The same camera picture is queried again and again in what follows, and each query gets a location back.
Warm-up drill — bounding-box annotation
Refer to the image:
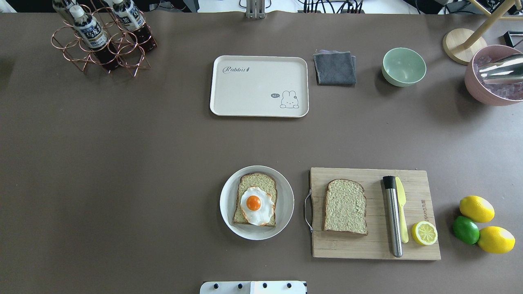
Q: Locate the pink bowl with ice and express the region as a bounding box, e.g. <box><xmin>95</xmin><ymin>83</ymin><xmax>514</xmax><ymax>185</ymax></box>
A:
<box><xmin>465</xmin><ymin>45</ymin><xmax>522</xmax><ymax>106</ymax></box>

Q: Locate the copper wire bottle rack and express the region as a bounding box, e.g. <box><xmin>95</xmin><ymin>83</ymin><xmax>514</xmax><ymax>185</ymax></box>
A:
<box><xmin>51</xmin><ymin>0</ymin><xmax>153</xmax><ymax>76</ymax></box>

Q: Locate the cream rabbit serving tray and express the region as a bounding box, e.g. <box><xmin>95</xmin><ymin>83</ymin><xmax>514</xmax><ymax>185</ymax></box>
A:
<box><xmin>210</xmin><ymin>55</ymin><xmax>309</xmax><ymax>118</ymax></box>

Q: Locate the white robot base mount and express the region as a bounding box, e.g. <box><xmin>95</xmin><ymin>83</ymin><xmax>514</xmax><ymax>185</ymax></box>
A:
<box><xmin>200</xmin><ymin>281</ymin><xmax>308</xmax><ymax>294</ymax></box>

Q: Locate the bread slice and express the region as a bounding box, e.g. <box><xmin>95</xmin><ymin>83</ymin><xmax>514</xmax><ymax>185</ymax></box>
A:
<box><xmin>233</xmin><ymin>172</ymin><xmax>278</xmax><ymax>227</ymax></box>
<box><xmin>323</xmin><ymin>179</ymin><xmax>368</xmax><ymax>236</ymax></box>

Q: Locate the mint green bowl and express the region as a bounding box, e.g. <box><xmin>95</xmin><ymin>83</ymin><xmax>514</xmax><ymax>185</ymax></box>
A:
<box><xmin>382</xmin><ymin>48</ymin><xmax>427</xmax><ymax>87</ymax></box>

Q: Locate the tea bottle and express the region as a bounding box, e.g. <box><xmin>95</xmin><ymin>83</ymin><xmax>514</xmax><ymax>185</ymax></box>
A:
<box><xmin>112</xmin><ymin>0</ymin><xmax>156</xmax><ymax>52</ymax></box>
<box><xmin>52</xmin><ymin>0</ymin><xmax>77</xmax><ymax>25</ymax></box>
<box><xmin>69</xmin><ymin>5</ymin><xmax>119</xmax><ymax>71</ymax></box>

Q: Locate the wooden cup stand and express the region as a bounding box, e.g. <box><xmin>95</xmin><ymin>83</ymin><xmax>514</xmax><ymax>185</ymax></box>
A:
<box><xmin>443</xmin><ymin>0</ymin><xmax>522</xmax><ymax>65</ymax></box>

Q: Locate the wooden cutting board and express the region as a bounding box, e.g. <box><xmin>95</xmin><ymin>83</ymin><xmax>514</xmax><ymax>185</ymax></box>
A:
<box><xmin>304</xmin><ymin>167</ymin><xmax>441</xmax><ymax>261</ymax></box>

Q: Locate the folded grey cloth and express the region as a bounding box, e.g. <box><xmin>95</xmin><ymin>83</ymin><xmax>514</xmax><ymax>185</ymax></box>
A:
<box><xmin>313</xmin><ymin>50</ymin><xmax>357</xmax><ymax>85</ymax></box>

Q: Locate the whole lemon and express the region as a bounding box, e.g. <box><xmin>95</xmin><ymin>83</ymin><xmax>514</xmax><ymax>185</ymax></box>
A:
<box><xmin>477</xmin><ymin>226</ymin><xmax>516</xmax><ymax>254</ymax></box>
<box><xmin>459</xmin><ymin>195</ymin><xmax>495</xmax><ymax>222</ymax></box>

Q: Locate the metal ice scoop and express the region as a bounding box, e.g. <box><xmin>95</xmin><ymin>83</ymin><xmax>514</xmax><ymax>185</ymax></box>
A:
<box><xmin>478</xmin><ymin>53</ymin><xmax>523</xmax><ymax>84</ymax></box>

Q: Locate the half lemon slice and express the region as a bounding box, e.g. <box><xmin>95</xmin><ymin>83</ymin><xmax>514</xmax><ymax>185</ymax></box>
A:
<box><xmin>411</xmin><ymin>221</ymin><xmax>438</xmax><ymax>245</ymax></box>

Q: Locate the tea bottle right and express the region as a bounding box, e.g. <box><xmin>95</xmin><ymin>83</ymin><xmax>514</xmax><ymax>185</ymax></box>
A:
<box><xmin>112</xmin><ymin>0</ymin><xmax>156</xmax><ymax>52</ymax></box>

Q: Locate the fried egg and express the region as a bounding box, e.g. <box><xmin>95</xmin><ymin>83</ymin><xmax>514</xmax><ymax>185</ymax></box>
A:
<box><xmin>240</xmin><ymin>186</ymin><xmax>276</xmax><ymax>226</ymax></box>

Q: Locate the upper whole lemon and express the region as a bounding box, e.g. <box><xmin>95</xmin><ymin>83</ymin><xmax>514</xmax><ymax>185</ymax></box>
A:
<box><xmin>459</xmin><ymin>195</ymin><xmax>495</xmax><ymax>222</ymax></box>

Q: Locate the tea bottle left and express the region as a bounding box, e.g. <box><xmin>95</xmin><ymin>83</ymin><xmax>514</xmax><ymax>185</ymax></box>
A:
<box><xmin>52</xmin><ymin>0</ymin><xmax>77</xmax><ymax>25</ymax></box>

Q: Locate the tea bottle middle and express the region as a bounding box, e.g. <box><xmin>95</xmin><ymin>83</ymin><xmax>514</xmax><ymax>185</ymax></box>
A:
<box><xmin>69</xmin><ymin>5</ymin><xmax>119</xmax><ymax>71</ymax></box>

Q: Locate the white round plate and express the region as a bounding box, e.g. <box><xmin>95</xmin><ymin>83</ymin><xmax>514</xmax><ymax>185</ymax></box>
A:
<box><xmin>220</xmin><ymin>165</ymin><xmax>295</xmax><ymax>241</ymax></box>

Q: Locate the lower whole lemon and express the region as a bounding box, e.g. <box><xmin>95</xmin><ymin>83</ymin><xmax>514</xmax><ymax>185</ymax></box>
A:
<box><xmin>477</xmin><ymin>226</ymin><xmax>516</xmax><ymax>254</ymax></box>

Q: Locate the steel muddler black tip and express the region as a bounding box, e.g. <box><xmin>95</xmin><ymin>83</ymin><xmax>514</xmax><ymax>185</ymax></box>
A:
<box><xmin>382</xmin><ymin>176</ymin><xmax>403</xmax><ymax>258</ymax></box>

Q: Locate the aluminium frame post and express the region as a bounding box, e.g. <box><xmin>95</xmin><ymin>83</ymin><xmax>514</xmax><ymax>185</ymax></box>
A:
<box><xmin>246</xmin><ymin>0</ymin><xmax>266</xmax><ymax>19</ymax></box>

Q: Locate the green lime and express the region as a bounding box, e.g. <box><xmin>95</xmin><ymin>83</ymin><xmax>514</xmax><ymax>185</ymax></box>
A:
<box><xmin>452</xmin><ymin>216</ymin><xmax>480</xmax><ymax>245</ymax></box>

